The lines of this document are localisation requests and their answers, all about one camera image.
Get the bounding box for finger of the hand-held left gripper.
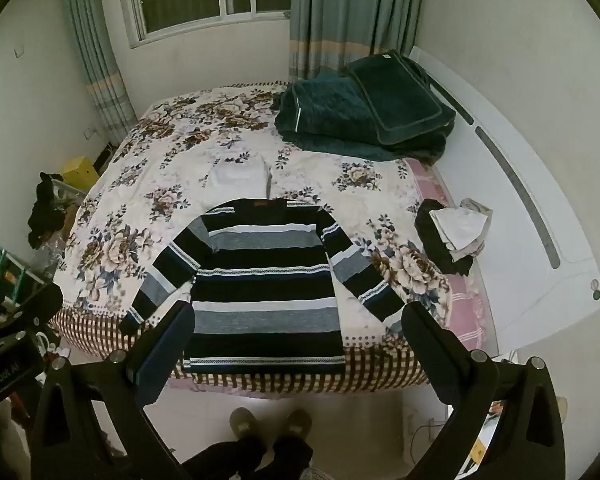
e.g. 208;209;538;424
0;282;64;347

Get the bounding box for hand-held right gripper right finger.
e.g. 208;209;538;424
401;302;566;480

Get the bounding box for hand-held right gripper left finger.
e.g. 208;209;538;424
30;300;196;480

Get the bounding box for striped knit sweater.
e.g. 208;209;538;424
119;198;411;376

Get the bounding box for green rack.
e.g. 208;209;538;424
0;239;47;307

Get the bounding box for pink bed sheet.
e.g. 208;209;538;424
402;157;502;357

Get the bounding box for black cloth on rack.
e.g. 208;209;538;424
27;171;71;250

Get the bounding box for person's left shoe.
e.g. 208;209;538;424
229;407;262;442

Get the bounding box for person's shoe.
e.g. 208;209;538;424
229;407;262;442
275;408;314;442

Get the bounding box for white garment pile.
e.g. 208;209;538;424
429;198;495;264

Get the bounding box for white bed headboard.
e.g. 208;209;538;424
407;45;600;357

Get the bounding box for yellow box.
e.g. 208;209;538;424
60;156;101;194

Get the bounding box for floral blanket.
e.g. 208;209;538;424
47;80;461;392

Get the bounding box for person's right shoe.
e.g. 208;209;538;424
275;408;314;442

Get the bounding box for person's right leg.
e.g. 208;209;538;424
267;434;314;480

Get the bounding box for white folded cloth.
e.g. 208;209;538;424
205;157;274;202

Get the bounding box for dark green pillow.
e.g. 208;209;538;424
347;50;457;146

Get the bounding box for dark green quilt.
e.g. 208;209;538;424
271;70;456;162

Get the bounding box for grey-green striped curtain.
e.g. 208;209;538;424
287;0;426;82
62;0;139;147

